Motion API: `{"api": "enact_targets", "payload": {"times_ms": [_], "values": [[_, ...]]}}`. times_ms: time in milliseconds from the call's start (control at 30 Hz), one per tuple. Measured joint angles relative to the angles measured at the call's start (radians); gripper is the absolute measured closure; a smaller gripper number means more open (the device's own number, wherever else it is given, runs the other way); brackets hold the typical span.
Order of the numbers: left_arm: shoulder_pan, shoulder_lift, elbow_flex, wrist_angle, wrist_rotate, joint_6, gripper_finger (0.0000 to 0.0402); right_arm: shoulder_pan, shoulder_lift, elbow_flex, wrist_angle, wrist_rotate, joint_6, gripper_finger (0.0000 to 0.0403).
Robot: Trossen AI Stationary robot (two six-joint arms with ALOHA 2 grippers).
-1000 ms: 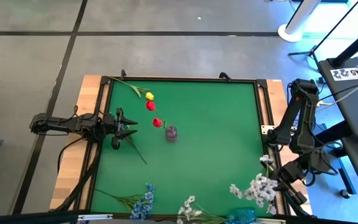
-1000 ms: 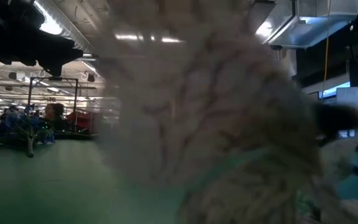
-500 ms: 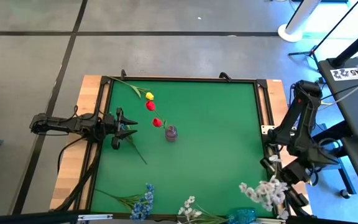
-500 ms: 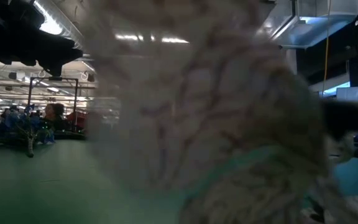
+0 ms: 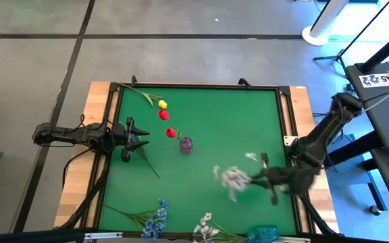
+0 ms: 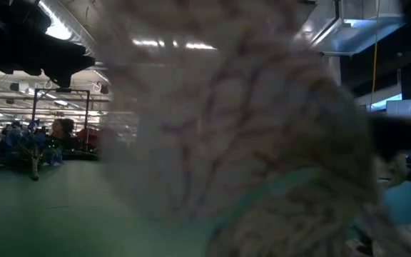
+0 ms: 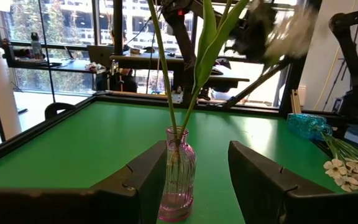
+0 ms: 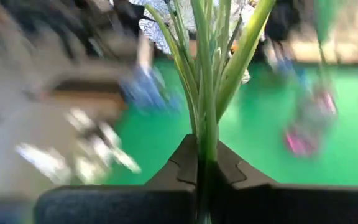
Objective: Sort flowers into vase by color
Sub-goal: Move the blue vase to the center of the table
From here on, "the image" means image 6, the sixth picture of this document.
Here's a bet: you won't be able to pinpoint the person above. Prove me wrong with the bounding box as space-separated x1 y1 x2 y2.
49 117 82 151

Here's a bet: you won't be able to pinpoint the black rig frame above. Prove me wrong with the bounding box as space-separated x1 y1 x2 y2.
32 87 91 143

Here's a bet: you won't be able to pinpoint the ribbed silver round duct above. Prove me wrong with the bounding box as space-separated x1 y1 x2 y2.
39 0 101 69

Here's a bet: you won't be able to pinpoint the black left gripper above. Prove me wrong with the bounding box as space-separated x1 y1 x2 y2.
9 0 96 89

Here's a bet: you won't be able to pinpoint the white sheet on stand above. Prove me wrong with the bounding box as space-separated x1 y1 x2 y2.
385 98 411 119

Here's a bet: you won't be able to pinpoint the white artificial flower bunch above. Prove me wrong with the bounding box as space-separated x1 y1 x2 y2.
94 0 381 257

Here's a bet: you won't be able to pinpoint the green table mat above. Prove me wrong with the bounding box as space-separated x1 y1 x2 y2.
0 159 213 257

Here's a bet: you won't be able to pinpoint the yellow hanging cable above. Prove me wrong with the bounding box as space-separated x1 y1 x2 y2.
368 0 381 105

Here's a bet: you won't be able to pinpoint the silver rectangular ventilation duct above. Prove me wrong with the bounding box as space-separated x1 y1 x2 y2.
308 0 406 57

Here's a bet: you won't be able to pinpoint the blue artificial flower bunch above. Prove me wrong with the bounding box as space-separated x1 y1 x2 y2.
0 120 64 181

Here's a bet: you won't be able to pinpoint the red storage bins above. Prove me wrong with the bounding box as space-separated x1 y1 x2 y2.
76 127 101 146

